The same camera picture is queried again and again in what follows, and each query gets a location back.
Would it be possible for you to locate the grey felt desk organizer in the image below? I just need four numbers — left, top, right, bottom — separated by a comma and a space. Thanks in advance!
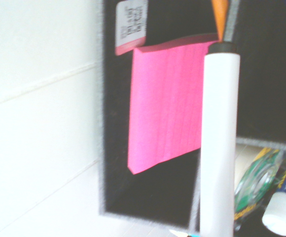
97, 0, 286, 233

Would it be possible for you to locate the white barcode label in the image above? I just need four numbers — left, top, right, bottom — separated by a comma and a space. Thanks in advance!
114, 0, 149, 56

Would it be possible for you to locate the blue yellow glue stick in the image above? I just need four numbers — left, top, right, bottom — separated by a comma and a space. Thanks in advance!
261, 152, 286, 236

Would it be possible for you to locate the white marker black cap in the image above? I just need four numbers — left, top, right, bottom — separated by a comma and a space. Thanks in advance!
199, 42, 241, 237

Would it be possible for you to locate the green clear tape dispenser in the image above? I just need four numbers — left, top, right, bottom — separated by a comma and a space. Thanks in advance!
232, 147, 286, 222

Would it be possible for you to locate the pink sticky note pad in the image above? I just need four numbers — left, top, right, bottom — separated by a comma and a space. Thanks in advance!
127, 34, 219, 176

